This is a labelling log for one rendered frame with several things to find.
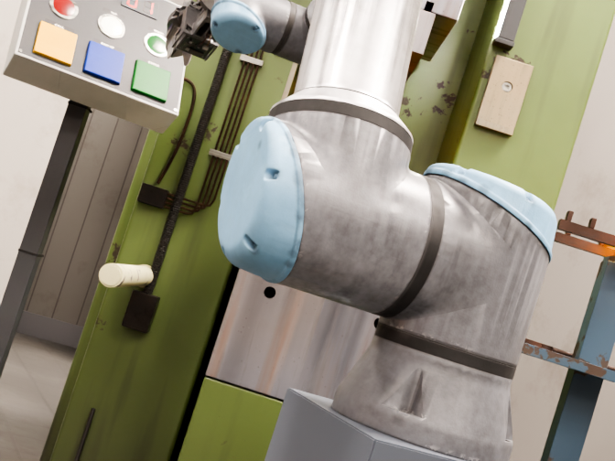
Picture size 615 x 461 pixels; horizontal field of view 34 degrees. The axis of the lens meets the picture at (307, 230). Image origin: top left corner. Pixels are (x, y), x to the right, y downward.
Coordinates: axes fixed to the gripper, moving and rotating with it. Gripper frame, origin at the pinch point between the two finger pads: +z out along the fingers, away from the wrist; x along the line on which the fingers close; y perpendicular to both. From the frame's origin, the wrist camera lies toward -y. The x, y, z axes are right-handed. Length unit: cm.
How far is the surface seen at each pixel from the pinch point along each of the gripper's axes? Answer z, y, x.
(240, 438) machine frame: 36, 60, 40
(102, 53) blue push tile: 10.3, -0.8, -10.9
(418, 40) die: -9, -21, 52
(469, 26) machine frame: 13, -58, 85
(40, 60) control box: 11.1, 5.7, -21.8
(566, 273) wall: 190, -125, 298
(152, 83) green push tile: 10.3, 1.6, 0.3
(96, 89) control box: 12.5, 6.2, -10.0
